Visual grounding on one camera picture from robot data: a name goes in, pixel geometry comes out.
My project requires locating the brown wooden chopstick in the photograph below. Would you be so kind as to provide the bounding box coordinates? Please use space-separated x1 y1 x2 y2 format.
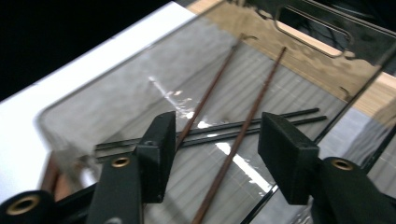
191 46 288 224
175 33 248 151

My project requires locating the black chopstick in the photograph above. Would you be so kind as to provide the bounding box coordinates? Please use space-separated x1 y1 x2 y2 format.
95 115 328 163
93 107 320 151

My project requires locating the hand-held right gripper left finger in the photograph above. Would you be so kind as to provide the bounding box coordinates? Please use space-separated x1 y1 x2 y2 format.
134 110 177 204

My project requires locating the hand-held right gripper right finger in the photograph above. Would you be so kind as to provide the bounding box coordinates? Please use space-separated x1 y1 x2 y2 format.
257 111 320 205

